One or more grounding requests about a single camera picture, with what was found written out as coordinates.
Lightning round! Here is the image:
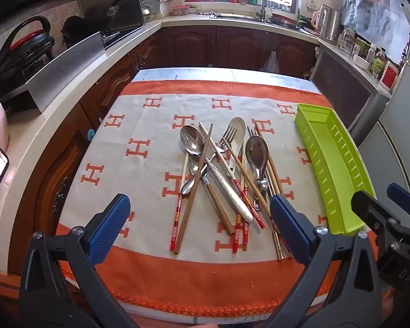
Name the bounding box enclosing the black pressure cooker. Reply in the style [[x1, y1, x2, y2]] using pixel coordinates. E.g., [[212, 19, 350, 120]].
[[0, 15, 55, 91]]

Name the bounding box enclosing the green label bottle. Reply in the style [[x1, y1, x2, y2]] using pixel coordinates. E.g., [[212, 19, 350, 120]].
[[371, 49, 386, 77]]

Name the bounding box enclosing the steel sink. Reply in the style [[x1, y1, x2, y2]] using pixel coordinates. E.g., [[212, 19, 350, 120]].
[[210, 12, 270, 23]]

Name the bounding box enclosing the steel splash guard panel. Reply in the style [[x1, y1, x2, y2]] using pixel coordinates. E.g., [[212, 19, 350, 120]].
[[25, 31, 106, 114]]

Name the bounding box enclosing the steel spoon wooden handle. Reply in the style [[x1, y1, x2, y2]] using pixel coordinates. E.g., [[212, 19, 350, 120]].
[[189, 155, 233, 236]]

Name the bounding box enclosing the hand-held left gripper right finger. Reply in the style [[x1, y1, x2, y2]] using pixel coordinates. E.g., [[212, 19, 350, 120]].
[[260, 194, 392, 328]]

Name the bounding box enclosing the steel electric kettle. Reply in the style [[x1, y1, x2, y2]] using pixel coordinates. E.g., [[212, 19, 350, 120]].
[[318, 4, 343, 46]]

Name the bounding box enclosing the grey refrigerator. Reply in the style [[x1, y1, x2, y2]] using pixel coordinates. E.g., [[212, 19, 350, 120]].
[[357, 17, 410, 212]]

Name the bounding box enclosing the white kitchen countertop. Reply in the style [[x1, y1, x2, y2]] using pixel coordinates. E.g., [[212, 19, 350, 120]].
[[0, 8, 390, 257]]

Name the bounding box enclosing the large steel spoon embossed handle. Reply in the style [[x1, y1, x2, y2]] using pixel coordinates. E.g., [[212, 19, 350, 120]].
[[180, 125, 254, 222]]

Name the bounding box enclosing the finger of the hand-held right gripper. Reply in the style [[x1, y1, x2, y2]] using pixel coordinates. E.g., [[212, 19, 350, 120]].
[[350, 190, 410, 270], [387, 182, 410, 224]]

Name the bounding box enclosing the steel fork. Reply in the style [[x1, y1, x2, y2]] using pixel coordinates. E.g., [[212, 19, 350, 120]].
[[180, 125, 239, 195]]

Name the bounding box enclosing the red label jar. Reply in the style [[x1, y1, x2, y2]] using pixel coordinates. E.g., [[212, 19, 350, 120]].
[[379, 61, 401, 93]]

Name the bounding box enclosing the wide steel soup spoon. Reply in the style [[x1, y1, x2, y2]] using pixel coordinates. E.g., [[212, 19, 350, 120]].
[[245, 135, 270, 210]]

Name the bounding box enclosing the green plastic utensil tray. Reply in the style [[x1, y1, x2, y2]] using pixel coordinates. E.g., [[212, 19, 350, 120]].
[[294, 102, 376, 236]]

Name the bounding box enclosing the glass jar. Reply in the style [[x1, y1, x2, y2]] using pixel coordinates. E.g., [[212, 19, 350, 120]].
[[338, 25, 358, 55]]

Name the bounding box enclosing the steel faucet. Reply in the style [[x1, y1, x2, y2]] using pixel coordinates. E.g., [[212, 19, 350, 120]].
[[251, 0, 268, 20]]

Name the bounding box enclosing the orange and grey printed tablecloth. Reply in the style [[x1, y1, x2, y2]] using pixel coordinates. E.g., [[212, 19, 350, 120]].
[[55, 78, 380, 317]]

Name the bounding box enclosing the plain brown wooden chopstick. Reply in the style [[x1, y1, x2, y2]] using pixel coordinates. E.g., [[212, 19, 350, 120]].
[[223, 145, 281, 236], [172, 124, 214, 254]]

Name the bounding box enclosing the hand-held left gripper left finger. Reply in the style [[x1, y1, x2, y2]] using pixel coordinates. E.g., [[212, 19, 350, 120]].
[[19, 193, 139, 328]]

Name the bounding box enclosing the small steel spoon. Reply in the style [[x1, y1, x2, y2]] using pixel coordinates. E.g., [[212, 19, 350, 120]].
[[256, 178, 288, 261]]

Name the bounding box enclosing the small steel teapot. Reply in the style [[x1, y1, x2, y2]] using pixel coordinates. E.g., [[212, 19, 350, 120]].
[[141, 2, 155, 23]]

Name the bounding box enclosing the white ceramic spoon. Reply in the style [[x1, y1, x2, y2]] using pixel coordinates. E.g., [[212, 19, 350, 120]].
[[227, 116, 253, 178]]

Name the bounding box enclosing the black stove top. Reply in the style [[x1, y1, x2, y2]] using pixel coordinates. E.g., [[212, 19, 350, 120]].
[[101, 24, 146, 50]]

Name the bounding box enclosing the clear plastic wall sheet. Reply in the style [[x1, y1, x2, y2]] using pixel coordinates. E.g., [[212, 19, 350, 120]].
[[340, 0, 410, 64]]

